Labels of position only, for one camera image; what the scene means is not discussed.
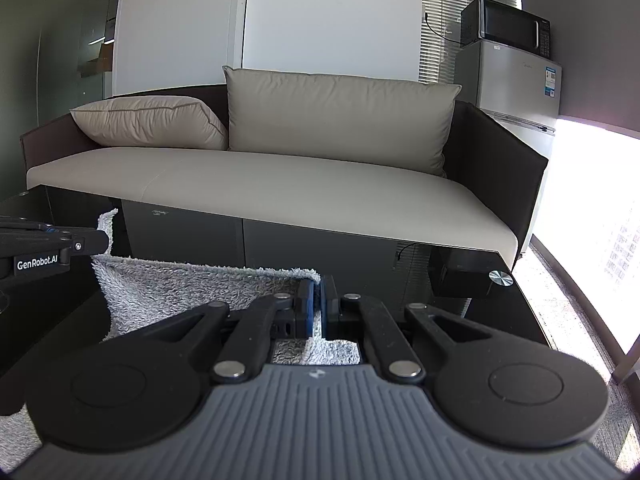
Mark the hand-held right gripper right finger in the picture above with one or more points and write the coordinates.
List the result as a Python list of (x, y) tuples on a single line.
[(330, 306)]

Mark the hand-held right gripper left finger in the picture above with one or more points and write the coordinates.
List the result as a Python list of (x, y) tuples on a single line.
[(306, 310)]

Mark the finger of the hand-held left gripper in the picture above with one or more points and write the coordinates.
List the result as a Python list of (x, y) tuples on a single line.
[(85, 242)]

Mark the grey fluffy towel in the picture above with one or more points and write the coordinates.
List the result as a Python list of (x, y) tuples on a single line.
[(200, 285)]

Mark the beige and brown sofa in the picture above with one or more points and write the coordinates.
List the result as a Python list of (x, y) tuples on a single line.
[(310, 195)]

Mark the small beige cushion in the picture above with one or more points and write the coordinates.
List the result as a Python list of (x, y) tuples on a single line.
[(150, 122)]

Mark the round metal table cap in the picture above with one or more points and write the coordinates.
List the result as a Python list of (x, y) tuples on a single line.
[(501, 278)]

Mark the large beige cushion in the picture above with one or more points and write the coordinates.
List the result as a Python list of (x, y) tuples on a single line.
[(335, 115)]

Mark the silver refrigerator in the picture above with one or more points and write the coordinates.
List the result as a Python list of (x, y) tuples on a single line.
[(515, 85)]

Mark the white window blinds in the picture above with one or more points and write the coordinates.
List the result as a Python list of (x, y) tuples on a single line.
[(440, 20)]

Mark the black microwave oven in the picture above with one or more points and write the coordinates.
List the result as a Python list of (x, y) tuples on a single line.
[(505, 22)]

